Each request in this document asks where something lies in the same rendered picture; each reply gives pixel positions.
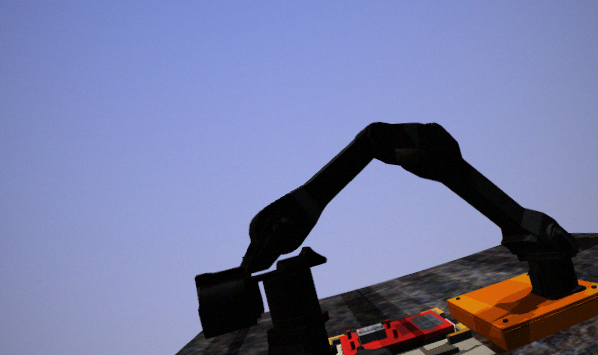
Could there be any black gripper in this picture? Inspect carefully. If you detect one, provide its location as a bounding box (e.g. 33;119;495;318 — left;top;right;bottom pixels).
267;307;394;355

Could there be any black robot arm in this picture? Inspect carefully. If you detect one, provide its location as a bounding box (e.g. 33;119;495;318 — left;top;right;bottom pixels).
195;122;587;339

